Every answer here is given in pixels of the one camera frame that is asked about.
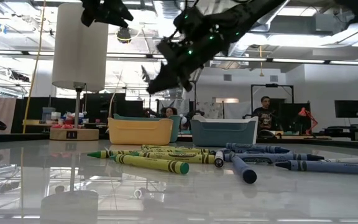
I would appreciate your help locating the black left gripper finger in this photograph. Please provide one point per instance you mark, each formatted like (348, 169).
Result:
(118, 17)

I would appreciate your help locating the blue-grey plastic bin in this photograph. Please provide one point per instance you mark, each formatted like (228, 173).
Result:
(222, 133)

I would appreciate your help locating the black desk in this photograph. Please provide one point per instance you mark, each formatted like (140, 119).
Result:
(346, 129)

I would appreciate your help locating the red desk lamp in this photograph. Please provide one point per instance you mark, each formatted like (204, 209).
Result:
(309, 118)

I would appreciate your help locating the black ceiling dome camera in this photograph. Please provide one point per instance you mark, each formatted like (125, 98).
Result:
(124, 35)

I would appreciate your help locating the white plastic bin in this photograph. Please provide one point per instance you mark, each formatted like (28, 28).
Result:
(202, 118)

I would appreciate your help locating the black frame stand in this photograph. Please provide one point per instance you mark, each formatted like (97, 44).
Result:
(272, 85)
(194, 102)

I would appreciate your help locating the person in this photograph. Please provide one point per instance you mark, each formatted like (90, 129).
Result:
(169, 112)
(264, 113)

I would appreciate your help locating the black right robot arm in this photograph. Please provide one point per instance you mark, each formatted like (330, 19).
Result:
(259, 12)

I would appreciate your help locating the black monitor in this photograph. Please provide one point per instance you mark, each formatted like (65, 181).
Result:
(348, 109)

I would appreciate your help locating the teal plastic bin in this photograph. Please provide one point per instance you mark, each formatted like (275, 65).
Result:
(176, 127)

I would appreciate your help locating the yellow plastic bin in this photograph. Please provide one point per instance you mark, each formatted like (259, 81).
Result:
(140, 132)

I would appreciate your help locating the white table lamp wooden base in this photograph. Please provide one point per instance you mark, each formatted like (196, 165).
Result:
(79, 46)

